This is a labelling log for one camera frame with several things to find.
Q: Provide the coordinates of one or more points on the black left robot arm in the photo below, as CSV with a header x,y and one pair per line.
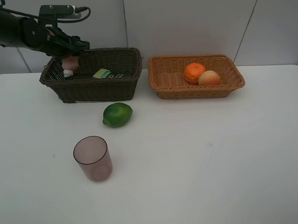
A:
x,y
11,32

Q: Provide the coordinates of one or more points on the orange mandarin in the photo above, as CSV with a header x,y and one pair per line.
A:
x,y
193,71

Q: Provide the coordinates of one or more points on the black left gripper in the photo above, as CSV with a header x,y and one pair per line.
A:
x,y
40,39

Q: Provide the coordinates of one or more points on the translucent purple plastic cup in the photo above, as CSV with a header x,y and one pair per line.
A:
x,y
92,155

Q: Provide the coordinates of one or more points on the green lime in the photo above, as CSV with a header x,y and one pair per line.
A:
x,y
117,115

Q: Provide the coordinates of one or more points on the red yellow peach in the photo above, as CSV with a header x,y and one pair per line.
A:
x,y
209,78

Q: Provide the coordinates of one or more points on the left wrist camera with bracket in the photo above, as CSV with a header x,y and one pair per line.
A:
x,y
49,14

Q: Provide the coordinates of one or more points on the pink lotion tube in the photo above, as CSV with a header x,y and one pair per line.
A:
x,y
69,65

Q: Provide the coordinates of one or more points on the dark green pump bottle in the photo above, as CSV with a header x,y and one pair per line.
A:
x,y
107,74

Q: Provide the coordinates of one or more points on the dark brown wicker basket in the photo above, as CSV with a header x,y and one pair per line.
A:
x,y
82,87

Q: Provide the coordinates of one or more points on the light orange wicker basket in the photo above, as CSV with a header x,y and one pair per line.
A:
x,y
166,76

